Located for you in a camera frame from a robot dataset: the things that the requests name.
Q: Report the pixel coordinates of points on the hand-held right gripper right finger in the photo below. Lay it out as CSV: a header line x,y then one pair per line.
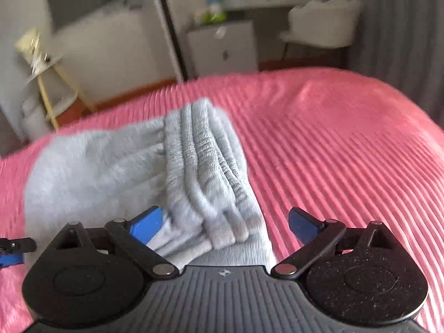
x,y
303,225

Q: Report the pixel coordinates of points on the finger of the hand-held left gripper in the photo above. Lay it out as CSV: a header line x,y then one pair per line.
x,y
12,260

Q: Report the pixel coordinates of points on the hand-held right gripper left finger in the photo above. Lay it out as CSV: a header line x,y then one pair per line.
x,y
149,225

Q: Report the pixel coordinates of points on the grey pants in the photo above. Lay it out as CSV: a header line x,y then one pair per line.
x,y
104,173

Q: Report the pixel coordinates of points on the pink ribbed blanket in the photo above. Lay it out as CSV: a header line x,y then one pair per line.
x,y
347,145

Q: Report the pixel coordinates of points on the white bedside cabinet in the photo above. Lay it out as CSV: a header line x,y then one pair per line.
x,y
223,50

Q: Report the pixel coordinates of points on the side table with wooden legs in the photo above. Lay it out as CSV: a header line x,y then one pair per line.
x,y
45,66

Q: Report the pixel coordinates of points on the white chair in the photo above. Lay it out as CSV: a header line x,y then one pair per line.
x,y
322,24

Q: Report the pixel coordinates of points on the tall white panel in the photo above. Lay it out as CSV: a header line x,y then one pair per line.
x,y
168,24

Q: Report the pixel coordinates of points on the small green item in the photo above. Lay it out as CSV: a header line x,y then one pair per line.
x,y
210,16

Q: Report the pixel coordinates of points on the grey curtain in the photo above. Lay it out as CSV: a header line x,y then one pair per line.
x,y
399,24

